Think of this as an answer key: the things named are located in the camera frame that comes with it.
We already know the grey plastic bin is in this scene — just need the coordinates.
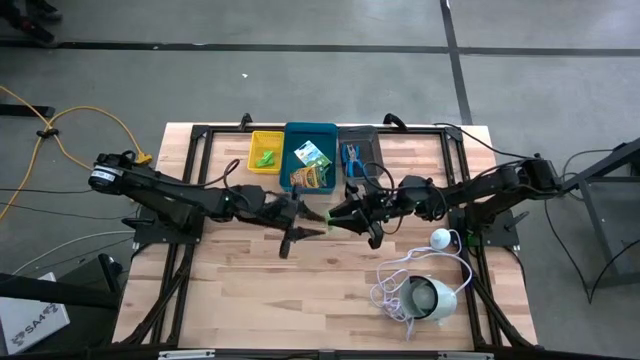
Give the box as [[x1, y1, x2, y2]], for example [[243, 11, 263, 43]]
[[338, 126, 387, 188]]

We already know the silver aluminium bracket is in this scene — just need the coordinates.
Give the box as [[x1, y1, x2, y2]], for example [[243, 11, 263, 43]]
[[437, 351, 496, 360], [157, 349, 216, 360]]

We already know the white floor cable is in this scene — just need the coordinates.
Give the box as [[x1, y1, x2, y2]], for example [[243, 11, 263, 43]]
[[12, 229, 137, 276]]

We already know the black stand beam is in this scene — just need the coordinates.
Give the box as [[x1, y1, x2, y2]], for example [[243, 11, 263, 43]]
[[0, 252, 124, 311]]

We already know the white cardboard box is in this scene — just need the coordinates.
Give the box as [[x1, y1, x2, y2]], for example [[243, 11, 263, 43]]
[[0, 272, 71, 355]]

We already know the white dome security camera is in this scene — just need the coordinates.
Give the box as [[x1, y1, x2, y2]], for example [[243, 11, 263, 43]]
[[398, 275, 458, 321]]

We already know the white round puck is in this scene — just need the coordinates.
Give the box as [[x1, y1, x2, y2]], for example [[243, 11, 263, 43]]
[[429, 228, 454, 252]]

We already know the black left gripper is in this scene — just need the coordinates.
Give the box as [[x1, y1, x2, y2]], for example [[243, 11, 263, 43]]
[[264, 183, 327, 260]]

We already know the black floor cable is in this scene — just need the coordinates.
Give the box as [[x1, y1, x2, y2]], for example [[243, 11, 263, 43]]
[[544, 149, 640, 304], [433, 122, 526, 160], [0, 187, 139, 221]]

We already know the dark grey cart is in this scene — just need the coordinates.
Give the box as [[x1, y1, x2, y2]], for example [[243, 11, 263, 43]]
[[552, 137, 640, 291]]

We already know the black aluminium table frame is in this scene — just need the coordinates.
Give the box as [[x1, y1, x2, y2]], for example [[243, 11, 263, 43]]
[[112, 123, 539, 349]]

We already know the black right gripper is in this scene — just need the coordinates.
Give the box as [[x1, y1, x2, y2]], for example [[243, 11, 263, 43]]
[[326, 181, 407, 251]]

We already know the yellow extension cord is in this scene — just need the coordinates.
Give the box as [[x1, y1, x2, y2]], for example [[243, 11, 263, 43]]
[[0, 84, 154, 221]]

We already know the black cable bundle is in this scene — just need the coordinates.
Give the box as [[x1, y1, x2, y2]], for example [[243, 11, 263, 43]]
[[467, 247, 536, 349], [122, 243, 194, 346]]

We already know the black floor stand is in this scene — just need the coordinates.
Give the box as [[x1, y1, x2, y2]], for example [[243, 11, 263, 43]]
[[0, 103, 56, 119]]

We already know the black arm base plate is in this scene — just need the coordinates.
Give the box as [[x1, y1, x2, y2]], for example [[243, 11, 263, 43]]
[[133, 207, 207, 246], [447, 209, 521, 249]]

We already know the blue plastic bin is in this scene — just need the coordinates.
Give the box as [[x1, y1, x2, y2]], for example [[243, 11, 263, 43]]
[[278, 121, 339, 195]]

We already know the yellow mesh basket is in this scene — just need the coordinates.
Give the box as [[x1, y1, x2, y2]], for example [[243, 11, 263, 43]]
[[247, 130, 285, 176]]

